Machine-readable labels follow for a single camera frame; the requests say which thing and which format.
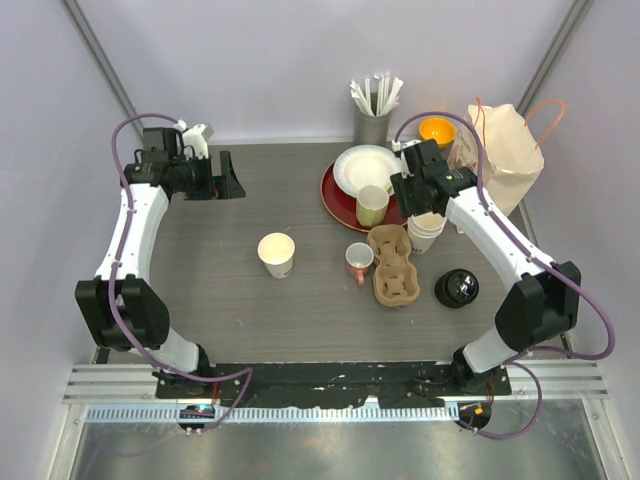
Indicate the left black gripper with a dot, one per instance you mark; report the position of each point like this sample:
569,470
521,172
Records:
224,186

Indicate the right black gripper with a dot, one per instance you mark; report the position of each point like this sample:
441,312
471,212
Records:
399,185

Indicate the stack of white paper cups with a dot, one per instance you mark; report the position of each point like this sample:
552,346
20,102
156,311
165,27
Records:
423,230

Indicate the black cup lids stack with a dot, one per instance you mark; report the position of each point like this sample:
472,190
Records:
457,288

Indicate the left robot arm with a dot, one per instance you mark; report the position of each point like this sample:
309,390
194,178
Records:
119,306

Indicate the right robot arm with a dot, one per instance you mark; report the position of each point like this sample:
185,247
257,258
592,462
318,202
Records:
539,303

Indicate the paper takeout bag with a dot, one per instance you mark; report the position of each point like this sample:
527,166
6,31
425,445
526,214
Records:
502,149

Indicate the white paper plate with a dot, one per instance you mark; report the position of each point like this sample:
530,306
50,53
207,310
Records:
366,165

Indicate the orange bowl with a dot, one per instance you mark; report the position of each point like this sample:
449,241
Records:
439,129

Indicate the red round tray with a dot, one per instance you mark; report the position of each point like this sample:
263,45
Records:
342,207

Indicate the grey straw holder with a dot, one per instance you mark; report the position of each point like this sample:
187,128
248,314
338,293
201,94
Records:
370,130

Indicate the pink mug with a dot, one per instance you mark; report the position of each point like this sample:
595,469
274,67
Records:
359,257

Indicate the brown cardboard cup carrier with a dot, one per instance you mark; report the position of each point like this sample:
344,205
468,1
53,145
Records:
395,280

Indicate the white wrapped straws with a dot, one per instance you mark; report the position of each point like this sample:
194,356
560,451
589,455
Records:
378,96

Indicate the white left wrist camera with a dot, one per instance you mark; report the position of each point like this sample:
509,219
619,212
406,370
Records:
195,139

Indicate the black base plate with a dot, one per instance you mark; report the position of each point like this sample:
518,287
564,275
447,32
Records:
338,385

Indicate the aluminium frame rail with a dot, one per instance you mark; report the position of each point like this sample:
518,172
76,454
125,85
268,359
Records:
127,393

